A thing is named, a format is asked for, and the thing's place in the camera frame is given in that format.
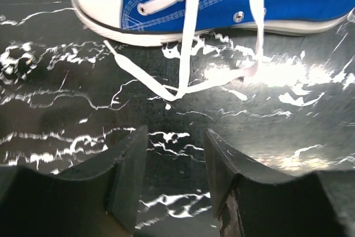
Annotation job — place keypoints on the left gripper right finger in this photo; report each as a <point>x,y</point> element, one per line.
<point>252,199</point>

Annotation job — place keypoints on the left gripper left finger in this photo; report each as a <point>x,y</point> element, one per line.
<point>98,197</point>

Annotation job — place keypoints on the blue canvas sneaker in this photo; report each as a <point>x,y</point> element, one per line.
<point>150,23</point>

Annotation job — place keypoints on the white shoelace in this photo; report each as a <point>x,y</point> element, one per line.
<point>188,32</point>

